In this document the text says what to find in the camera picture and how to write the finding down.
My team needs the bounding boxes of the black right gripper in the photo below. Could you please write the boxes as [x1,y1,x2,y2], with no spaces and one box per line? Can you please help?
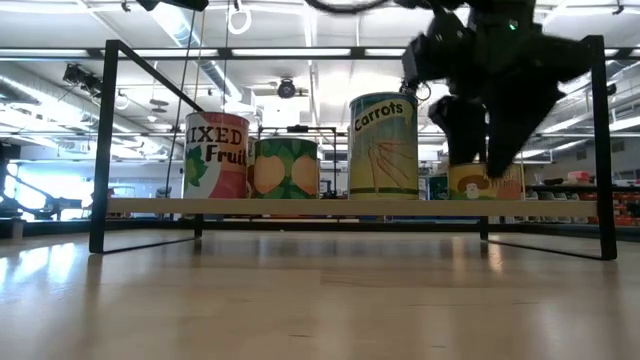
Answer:
[428,29,593,179]

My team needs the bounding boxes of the mushroom can yellow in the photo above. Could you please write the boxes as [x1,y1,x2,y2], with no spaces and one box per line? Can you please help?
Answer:
[447,162,525,202]

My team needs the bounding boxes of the carrots can yellow teal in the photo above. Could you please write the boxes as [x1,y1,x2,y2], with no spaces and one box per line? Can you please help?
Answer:
[347,91,420,201]

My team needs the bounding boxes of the peaches can green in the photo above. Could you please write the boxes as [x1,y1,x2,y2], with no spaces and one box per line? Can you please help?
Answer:
[253,137,321,201]

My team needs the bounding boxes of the mixed fruit can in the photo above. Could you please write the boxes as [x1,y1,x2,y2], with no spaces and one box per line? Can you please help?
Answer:
[183,111,251,200]

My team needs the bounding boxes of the background shelf red bins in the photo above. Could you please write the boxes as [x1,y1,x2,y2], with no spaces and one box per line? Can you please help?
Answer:
[524,169,640,226]

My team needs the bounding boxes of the wooden shelf board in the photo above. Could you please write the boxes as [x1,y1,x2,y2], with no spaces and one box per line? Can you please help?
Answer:
[106,197,600,218]

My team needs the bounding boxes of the black beam with light strips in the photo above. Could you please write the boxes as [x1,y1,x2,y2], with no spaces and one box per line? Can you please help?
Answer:
[0,46,640,62]

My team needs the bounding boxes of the round black ceiling device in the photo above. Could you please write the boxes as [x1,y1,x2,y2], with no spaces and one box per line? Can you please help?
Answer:
[276,77,298,100]

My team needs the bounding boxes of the background robot workstation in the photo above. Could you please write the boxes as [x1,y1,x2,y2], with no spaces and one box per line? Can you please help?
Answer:
[0,174,84,221]

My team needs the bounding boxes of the black ceiling camera with loop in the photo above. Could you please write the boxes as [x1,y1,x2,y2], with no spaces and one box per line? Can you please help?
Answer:
[399,79,433,104]

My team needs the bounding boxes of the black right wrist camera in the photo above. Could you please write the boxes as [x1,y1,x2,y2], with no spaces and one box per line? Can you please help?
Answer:
[401,10,454,85]

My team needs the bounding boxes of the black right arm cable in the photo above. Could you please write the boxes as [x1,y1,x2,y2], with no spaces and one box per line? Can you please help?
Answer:
[303,0,390,15]

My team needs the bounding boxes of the black aluminium table frame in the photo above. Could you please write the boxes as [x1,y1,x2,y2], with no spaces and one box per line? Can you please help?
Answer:
[0,218,640,236]

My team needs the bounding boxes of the white hanging cable ring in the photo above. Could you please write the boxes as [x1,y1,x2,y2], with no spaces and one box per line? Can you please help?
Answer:
[227,3,253,36]

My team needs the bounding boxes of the black hanging cable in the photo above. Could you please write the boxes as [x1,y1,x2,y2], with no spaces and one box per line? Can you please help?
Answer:
[164,7,200,187]

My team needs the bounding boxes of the silver ventilation duct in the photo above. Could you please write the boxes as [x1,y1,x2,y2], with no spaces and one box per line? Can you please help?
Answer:
[139,0,246,104]
[0,62,169,161]

